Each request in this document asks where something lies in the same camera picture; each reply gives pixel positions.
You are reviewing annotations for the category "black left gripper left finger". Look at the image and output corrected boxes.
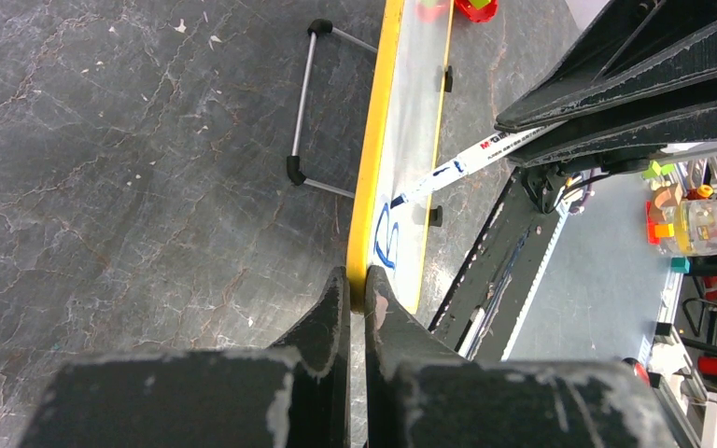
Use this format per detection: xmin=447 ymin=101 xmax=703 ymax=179
xmin=21 ymin=267 xmax=350 ymax=447

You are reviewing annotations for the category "red bowl with green block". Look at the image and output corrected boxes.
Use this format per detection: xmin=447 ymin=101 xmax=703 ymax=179
xmin=454 ymin=0 xmax=499 ymax=23

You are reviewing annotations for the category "metal whiteboard stand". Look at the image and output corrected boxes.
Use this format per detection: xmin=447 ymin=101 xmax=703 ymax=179
xmin=285 ymin=18 xmax=377 ymax=199

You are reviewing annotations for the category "yellow framed whiteboard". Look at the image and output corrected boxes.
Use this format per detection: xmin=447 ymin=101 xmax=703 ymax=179
xmin=345 ymin=1 xmax=454 ymax=314

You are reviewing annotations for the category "red emergency button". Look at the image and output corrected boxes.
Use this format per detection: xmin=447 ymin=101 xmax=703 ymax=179
xmin=622 ymin=357 xmax=651 ymax=386

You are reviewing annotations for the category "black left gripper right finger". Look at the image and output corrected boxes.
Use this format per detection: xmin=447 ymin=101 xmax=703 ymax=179
xmin=364 ymin=266 xmax=675 ymax=447

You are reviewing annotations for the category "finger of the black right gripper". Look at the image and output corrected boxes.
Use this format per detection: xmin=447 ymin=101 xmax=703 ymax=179
xmin=508 ymin=80 xmax=717 ymax=167
xmin=496 ymin=1 xmax=717 ymax=133

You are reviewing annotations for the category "clear cleaner bottle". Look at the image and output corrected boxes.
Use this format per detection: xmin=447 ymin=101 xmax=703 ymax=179
xmin=659 ymin=200 xmax=717 ymax=257

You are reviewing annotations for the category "blue whiteboard marker pen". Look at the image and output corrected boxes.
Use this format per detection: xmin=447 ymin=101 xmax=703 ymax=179
xmin=389 ymin=121 xmax=564 ymax=209

